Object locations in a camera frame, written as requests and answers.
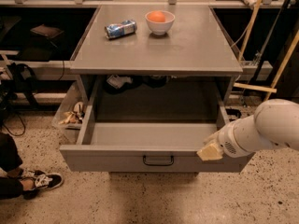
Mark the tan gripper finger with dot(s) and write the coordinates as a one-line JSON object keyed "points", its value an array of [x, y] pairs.
{"points": [[212, 151]]}

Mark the dark box on shelf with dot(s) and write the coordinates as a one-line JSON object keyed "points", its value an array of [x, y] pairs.
{"points": [[48, 32]]}

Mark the person's black trouser leg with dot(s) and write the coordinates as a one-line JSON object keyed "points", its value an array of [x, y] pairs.
{"points": [[10, 186]]}

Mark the white bowl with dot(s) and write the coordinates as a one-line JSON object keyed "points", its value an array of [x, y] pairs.
{"points": [[161, 28]]}

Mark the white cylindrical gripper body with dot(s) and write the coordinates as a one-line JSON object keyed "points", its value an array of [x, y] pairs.
{"points": [[226, 140]]}

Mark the orange fruit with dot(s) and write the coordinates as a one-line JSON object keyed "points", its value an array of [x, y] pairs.
{"points": [[156, 16]]}

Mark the black white sneaker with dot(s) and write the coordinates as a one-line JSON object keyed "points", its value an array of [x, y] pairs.
{"points": [[35, 181]]}

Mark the white packet in drawer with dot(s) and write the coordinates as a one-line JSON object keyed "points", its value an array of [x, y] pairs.
{"points": [[117, 82]]}

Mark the wooden stick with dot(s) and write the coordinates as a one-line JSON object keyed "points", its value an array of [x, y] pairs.
{"points": [[250, 26]]}

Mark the crushed blue soda can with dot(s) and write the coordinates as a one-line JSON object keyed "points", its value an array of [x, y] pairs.
{"points": [[116, 30]]}

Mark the dark object in drawer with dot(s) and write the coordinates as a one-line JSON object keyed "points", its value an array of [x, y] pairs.
{"points": [[155, 81]]}

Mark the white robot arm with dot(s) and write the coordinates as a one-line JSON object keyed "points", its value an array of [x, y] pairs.
{"points": [[274, 125]]}

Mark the grey top drawer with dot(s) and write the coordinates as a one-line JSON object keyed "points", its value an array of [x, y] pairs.
{"points": [[151, 130]]}

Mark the clear plastic storage bin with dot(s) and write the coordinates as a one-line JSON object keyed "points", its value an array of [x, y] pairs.
{"points": [[69, 116]]}

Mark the grey drawer cabinet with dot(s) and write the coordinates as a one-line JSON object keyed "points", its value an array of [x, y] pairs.
{"points": [[195, 47]]}

